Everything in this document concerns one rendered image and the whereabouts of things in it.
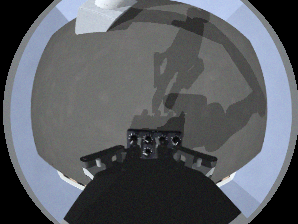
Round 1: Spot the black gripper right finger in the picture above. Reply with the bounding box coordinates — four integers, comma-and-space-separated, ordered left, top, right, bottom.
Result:
153, 138, 218, 179

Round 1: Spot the black knob box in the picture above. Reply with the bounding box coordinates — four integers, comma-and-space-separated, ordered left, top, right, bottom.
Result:
127, 129, 183, 159

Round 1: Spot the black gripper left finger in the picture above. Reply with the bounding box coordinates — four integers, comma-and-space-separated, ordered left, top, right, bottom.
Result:
80, 138, 143, 181

